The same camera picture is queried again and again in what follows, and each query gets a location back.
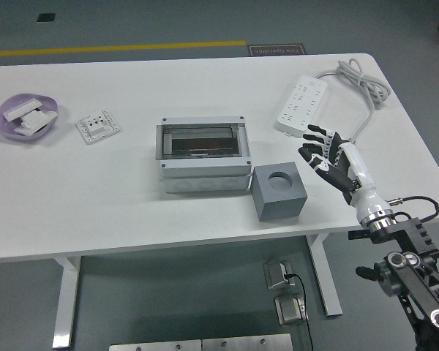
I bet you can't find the metal floor socket box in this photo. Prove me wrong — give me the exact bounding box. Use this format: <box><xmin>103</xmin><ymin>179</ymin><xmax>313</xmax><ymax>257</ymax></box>
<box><xmin>274</xmin><ymin>294</ymin><xmax>310</xmax><ymax>328</ymax></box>
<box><xmin>262</xmin><ymin>259</ymin><xmax>296</xmax><ymax>292</ymax></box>

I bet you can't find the white socket panel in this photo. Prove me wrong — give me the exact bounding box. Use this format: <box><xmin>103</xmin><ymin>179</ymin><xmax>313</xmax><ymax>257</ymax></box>
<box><xmin>75</xmin><ymin>110</ymin><xmax>122</xmax><ymax>146</ymax></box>

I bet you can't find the purple bowl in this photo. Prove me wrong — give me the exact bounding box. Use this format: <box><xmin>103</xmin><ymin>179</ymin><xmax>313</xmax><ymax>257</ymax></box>
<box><xmin>0</xmin><ymin>93</ymin><xmax>59</xmax><ymax>143</ymax></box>

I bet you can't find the grey cube with round hole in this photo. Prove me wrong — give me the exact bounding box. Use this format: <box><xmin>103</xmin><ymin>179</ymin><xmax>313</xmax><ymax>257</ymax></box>
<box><xmin>250</xmin><ymin>162</ymin><xmax>308</xmax><ymax>222</ymax></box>

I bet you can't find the grey electrical box with clear lid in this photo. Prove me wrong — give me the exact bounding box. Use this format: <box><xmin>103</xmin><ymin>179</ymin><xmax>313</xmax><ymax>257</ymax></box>
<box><xmin>155</xmin><ymin>116</ymin><xmax>253</xmax><ymax>195</ymax></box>

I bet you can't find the white power strip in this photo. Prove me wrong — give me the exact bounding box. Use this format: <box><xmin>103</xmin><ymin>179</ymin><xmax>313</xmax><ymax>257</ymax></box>
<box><xmin>276</xmin><ymin>75</ymin><xmax>329</xmax><ymax>138</ymax></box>

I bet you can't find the white and black robot right hand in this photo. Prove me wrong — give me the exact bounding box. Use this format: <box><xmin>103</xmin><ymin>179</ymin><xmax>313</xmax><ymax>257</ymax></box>
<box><xmin>297</xmin><ymin>124</ymin><xmax>391</xmax><ymax>223</ymax></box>

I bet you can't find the white table leg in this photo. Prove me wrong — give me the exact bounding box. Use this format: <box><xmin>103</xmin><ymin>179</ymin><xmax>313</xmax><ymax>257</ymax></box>
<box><xmin>51</xmin><ymin>255</ymin><xmax>82</xmax><ymax>349</ymax></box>
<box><xmin>305</xmin><ymin>233</ymin><xmax>344</xmax><ymax>317</ymax></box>

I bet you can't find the brown floor sign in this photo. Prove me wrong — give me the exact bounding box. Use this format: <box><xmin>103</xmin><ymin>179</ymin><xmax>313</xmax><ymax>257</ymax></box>
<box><xmin>247</xmin><ymin>43</ymin><xmax>306</xmax><ymax>58</ymax></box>

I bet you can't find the black floor cable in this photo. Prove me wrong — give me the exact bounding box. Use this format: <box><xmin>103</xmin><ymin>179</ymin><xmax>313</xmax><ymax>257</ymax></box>
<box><xmin>283</xmin><ymin>273</ymin><xmax>315</xmax><ymax>351</ymax></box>

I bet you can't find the metal plate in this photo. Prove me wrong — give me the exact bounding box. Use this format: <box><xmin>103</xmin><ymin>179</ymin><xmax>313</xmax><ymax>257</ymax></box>
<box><xmin>108</xmin><ymin>339</ymin><xmax>203</xmax><ymax>351</ymax></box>
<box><xmin>201</xmin><ymin>333</ymin><xmax>293</xmax><ymax>351</ymax></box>

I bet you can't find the white power cord with plug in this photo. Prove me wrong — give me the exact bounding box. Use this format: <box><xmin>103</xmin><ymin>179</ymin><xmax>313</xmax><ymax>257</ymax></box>
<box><xmin>315</xmin><ymin>59</ymin><xmax>391</xmax><ymax>146</ymax></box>

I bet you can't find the long white plastic part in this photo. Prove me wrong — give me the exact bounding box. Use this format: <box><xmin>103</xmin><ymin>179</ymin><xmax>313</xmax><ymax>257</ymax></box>
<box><xmin>2</xmin><ymin>97</ymin><xmax>43</xmax><ymax>121</ymax></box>

